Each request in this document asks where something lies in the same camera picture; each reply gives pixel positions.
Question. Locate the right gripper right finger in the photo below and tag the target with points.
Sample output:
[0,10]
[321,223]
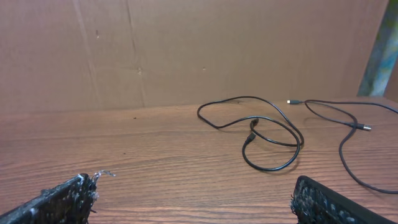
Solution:
[313,202]

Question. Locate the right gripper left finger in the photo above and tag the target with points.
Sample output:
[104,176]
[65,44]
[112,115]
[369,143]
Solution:
[68,202]

